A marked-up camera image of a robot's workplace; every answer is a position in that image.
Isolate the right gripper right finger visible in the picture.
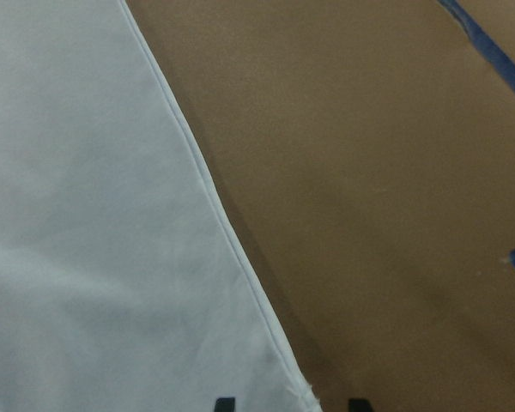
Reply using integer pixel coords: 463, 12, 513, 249
348, 398, 374, 412

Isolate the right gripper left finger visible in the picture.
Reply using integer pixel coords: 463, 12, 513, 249
214, 397, 236, 412

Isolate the light blue t-shirt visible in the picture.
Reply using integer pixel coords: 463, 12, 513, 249
0, 1, 320, 411

